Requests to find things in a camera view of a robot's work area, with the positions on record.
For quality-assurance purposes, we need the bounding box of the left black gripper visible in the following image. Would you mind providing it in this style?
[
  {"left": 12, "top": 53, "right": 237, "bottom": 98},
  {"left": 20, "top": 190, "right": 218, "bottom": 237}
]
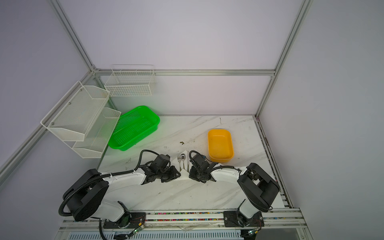
[{"left": 157, "top": 165, "right": 181, "bottom": 183}]

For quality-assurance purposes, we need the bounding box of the white paper napkin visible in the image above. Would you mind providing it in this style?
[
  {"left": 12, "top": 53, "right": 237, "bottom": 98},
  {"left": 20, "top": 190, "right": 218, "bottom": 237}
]
[{"left": 171, "top": 151, "right": 191, "bottom": 181}]

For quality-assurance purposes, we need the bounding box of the silver spoon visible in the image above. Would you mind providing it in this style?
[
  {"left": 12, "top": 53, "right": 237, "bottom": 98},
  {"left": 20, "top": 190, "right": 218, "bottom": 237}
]
[{"left": 181, "top": 153, "right": 187, "bottom": 170}]

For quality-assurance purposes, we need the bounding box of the silver fork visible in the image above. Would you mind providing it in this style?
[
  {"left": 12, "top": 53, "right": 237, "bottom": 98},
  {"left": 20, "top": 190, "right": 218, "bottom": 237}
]
[{"left": 177, "top": 155, "right": 182, "bottom": 172}]

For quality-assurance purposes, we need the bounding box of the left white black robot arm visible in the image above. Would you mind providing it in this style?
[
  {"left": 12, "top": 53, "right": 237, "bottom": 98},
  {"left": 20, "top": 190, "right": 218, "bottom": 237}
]
[{"left": 58, "top": 153, "right": 181, "bottom": 239}]

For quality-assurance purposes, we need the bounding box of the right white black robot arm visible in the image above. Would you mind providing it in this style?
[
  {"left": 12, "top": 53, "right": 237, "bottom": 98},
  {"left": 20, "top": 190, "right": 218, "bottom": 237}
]
[{"left": 189, "top": 151, "right": 280, "bottom": 240}]

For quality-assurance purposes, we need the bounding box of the yellow plastic tray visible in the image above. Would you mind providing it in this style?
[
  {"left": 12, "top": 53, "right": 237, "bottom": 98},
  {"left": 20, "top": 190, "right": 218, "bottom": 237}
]
[{"left": 208, "top": 129, "right": 235, "bottom": 163}]

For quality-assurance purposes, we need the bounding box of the green plastic basket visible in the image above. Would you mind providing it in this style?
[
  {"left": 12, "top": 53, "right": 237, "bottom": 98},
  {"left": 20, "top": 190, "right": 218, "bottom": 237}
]
[{"left": 108, "top": 106, "right": 160, "bottom": 151}]

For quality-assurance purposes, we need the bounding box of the lower white mesh shelf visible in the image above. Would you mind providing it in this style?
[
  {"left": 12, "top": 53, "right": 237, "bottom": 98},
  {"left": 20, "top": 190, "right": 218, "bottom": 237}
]
[{"left": 66, "top": 108, "right": 121, "bottom": 159}]

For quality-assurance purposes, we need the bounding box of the white mesh shelf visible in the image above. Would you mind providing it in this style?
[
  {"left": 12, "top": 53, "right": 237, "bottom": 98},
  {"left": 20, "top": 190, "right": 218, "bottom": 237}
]
[
  {"left": 41, "top": 82, "right": 110, "bottom": 142},
  {"left": 66, "top": 108, "right": 121, "bottom": 159}
]

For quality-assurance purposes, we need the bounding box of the upper white mesh shelf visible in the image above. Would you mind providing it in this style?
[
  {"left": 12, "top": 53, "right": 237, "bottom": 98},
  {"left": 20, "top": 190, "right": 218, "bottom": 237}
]
[{"left": 41, "top": 82, "right": 110, "bottom": 142}]

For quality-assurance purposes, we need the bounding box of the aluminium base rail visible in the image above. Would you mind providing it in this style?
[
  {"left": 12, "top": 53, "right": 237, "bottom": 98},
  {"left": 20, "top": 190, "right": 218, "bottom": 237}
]
[{"left": 55, "top": 209, "right": 313, "bottom": 240}]

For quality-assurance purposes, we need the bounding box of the white wire wall basket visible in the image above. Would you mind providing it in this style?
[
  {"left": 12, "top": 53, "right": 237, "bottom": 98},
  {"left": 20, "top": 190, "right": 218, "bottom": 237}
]
[{"left": 105, "top": 65, "right": 156, "bottom": 97}]

